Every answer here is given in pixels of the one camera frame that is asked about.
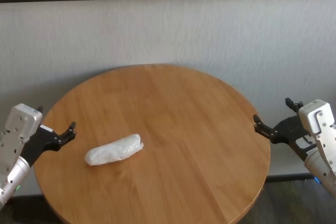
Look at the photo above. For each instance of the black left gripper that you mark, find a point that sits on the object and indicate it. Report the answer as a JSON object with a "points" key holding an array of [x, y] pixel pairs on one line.
{"points": [[39, 142]]}

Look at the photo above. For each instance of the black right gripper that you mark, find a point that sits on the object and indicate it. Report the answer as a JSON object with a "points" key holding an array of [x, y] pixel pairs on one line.
{"points": [[287, 129]]}

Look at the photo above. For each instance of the white plastic-wrapped sandbag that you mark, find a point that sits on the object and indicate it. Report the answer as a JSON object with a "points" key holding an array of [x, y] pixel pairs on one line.
{"points": [[113, 151]]}

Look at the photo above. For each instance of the black baseboard strip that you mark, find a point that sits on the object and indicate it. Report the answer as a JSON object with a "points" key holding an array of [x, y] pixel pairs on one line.
{"points": [[288, 176]]}

